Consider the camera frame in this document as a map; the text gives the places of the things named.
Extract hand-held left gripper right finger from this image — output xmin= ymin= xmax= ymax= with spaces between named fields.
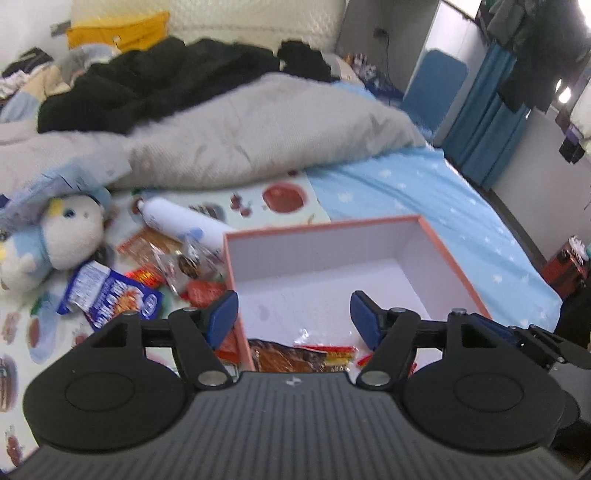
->
xmin=350 ymin=291 xmax=497 ymax=388

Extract white blue plush penguin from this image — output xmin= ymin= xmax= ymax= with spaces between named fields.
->
xmin=0 ymin=195 xmax=106 ymax=296

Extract hanging dark clothes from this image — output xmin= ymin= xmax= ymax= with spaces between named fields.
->
xmin=480 ymin=0 xmax=591 ymax=114

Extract red box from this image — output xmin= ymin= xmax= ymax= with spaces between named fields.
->
xmin=541 ymin=236 xmax=591 ymax=298

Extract row of small bottles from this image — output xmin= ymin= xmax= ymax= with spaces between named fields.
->
xmin=346 ymin=53 xmax=382 ymax=79

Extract orange cracker packet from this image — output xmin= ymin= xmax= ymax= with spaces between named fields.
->
xmin=116 ymin=230 xmax=183 ymax=266

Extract blue chair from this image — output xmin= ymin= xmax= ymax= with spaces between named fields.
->
xmin=401 ymin=49 xmax=469 ymax=139

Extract white spray bottle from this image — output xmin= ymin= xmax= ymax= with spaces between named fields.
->
xmin=137 ymin=197 xmax=237 ymax=254

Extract blue star bedsheet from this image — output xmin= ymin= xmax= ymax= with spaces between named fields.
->
xmin=307 ymin=147 xmax=564 ymax=333

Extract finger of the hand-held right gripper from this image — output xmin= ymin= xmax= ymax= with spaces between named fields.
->
xmin=480 ymin=318 xmax=583 ymax=370

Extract black coat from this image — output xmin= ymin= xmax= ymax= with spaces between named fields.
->
xmin=37 ymin=37 xmax=282 ymax=136

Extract red yellow snack packet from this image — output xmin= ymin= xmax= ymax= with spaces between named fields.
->
xmin=126 ymin=267 xmax=163 ymax=288

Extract blue white plastic bag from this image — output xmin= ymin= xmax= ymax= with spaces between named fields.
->
xmin=0 ymin=167 xmax=114 ymax=227

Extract black garment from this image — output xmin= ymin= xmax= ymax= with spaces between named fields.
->
xmin=277 ymin=40 xmax=340 ymax=84

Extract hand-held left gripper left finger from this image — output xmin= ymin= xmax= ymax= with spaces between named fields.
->
xmin=88 ymin=291 xmax=239 ymax=391

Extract fruit print mat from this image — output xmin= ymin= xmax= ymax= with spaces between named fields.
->
xmin=0 ymin=172 xmax=332 ymax=472

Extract cream padded headboard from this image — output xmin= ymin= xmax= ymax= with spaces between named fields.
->
xmin=69 ymin=0 xmax=349 ymax=54

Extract blue curtain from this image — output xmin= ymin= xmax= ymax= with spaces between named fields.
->
xmin=443 ymin=39 xmax=532 ymax=190

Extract clear packet dark round snack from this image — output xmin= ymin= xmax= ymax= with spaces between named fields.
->
xmin=159 ymin=240 xmax=225 ymax=294

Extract grey duvet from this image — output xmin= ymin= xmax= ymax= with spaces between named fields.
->
xmin=0 ymin=73 xmax=428 ymax=191

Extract brown meat snack packet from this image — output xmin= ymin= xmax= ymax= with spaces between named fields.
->
xmin=249 ymin=338 xmax=326 ymax=374

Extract yellow pillow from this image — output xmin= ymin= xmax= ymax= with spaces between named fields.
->
xmin=67 ymin=11 xmax=171 ymax=51

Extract pile of clothes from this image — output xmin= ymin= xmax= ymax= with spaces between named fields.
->
xmin=0 ymin=46 xmax=54 ymax=93

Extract pink cardboard box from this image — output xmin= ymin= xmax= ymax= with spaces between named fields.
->
xmin=223 ymin=215 xmax=492 ymax=372

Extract blue white snack packet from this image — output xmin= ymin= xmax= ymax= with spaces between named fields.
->
xmin=56 ymin=260 xmax=163 ymax=330

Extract small red packet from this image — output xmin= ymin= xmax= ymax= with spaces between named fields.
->
xmin=216 ymin=330 xmax=243 ymax=365
xmin=186 ymin=281 xmax=227 ymax=309

